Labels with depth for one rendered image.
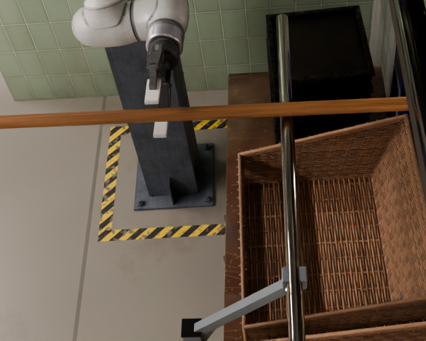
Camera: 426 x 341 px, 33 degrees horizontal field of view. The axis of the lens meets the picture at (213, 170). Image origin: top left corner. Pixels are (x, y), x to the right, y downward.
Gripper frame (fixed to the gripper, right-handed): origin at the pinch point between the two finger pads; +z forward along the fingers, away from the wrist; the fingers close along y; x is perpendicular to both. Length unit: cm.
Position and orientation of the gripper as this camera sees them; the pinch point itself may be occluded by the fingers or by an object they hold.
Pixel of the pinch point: (156, 114)
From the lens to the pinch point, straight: 161.1
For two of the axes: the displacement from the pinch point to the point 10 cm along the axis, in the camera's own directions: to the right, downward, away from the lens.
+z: -0.4, 7.9, -6.1
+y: 1.0, 6.1, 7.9
